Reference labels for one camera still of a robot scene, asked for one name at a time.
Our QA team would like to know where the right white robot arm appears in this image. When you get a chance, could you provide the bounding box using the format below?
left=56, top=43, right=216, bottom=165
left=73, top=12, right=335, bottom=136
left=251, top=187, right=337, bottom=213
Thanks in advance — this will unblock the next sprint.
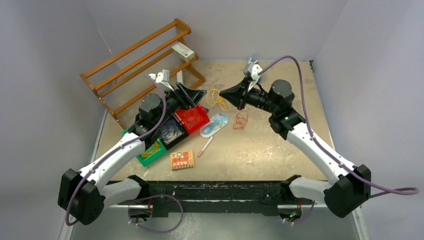
left=219, top=79, right=372, bottom=218

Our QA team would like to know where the black plastic bin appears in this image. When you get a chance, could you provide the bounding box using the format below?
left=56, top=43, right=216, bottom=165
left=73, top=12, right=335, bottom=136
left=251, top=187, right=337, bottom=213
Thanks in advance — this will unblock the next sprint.
left=159, top=115, right=189, bottom=150

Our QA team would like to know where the wooden shelf rack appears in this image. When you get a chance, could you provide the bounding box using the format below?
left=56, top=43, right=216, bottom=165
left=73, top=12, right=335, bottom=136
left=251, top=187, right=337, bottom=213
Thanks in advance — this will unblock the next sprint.
left=79, top=18, right=205, bottom=129

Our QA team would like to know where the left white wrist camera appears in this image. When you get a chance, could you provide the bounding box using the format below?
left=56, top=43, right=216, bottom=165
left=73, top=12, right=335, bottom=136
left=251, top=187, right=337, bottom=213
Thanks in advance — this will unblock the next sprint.
left=148, top=69, right=174, bottom=92

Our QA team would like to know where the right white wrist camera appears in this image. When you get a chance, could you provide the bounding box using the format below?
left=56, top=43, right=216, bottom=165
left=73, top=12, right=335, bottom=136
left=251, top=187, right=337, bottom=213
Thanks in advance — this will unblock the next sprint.
left=243, top=61, right=263, bottom=92

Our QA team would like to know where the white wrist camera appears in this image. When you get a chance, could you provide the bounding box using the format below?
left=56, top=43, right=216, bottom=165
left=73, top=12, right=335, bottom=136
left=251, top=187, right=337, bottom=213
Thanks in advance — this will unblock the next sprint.
left=148, top=69, right=174, bottom=92
left=243, top=61, right=263, bottom=92

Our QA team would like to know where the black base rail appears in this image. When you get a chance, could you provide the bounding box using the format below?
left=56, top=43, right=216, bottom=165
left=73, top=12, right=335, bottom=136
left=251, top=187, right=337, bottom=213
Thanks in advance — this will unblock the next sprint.
left=126, top=180, right=312, bottom=217

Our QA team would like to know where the yellow cable coil in bin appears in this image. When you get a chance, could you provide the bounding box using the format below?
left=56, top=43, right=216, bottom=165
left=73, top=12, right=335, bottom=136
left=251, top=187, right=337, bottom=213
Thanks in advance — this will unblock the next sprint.
left=140, top=142, right=162, bottom=159

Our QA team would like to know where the purple cable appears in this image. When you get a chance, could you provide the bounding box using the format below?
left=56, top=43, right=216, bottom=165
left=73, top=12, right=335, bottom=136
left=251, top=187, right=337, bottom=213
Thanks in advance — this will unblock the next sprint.
left=160, top=120, right=185, bottom=142
left=160, top=122, right=183, bottom=142

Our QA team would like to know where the right purple robot hose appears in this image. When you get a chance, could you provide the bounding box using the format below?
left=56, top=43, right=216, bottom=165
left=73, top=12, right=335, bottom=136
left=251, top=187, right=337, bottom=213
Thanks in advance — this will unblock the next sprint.
left=259, top=55, right=420, bottom=226

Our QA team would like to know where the white orange pen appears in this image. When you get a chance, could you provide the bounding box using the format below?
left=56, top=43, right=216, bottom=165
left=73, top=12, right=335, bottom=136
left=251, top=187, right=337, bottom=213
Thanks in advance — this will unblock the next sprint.
left=197, top=136, right=215, bottom=158

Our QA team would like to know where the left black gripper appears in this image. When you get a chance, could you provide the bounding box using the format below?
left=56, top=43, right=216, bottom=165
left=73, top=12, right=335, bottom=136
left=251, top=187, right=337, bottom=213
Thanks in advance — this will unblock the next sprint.
left=155, top=82, right=206, bottom=128

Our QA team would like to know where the white stapler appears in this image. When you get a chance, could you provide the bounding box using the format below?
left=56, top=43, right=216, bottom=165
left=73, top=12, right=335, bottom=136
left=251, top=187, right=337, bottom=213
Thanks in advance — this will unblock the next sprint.
left=176, top=70, right=184, bottom=84

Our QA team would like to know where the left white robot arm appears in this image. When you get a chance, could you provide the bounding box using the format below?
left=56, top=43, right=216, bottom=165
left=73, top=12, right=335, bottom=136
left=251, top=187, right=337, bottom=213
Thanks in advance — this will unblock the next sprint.
left=57, top=82, right=207, bottom=226

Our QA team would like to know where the orange snack packet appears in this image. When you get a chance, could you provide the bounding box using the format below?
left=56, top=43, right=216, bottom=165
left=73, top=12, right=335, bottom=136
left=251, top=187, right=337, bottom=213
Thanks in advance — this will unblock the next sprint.
left=169, top=150, right=195, bottom=171

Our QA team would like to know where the white red carton box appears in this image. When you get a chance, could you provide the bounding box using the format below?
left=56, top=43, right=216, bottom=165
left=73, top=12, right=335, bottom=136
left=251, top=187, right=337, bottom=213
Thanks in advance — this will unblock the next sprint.
left=171, top=42, right=196, bottom=63

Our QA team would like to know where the green plastic bin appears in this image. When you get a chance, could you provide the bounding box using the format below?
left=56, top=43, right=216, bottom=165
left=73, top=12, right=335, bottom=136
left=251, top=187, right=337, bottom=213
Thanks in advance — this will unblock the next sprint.
left=136, top=138, right=167, bottom=167

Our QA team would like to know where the blue toothbrush blister pack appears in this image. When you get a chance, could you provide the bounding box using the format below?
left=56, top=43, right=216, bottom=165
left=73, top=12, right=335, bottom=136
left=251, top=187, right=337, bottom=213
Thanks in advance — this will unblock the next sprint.
left=199, top=112, right=229, bottom=139

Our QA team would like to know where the base purple hose loop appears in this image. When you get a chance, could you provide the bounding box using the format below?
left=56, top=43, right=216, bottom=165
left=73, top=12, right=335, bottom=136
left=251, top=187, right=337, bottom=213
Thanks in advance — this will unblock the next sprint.
left=127, top=193, right=184, bottom=234

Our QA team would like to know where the red plastic bin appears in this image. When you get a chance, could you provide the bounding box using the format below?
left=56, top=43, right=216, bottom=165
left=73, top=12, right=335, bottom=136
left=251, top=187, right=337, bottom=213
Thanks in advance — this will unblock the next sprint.
left=175, top=104, right=210, bottom=135

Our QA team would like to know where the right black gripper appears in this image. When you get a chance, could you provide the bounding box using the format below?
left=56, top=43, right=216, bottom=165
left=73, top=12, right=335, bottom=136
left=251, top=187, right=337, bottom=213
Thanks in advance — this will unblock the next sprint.
left=220, top=77, right=279, bottom=115

